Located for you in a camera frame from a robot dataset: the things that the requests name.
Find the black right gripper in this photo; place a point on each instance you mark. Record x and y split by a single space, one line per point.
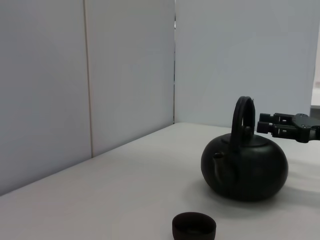
310 130

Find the black round teapot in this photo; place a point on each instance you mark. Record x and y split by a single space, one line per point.
247 170

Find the dark brown teacup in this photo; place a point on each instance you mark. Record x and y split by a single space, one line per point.
192 226

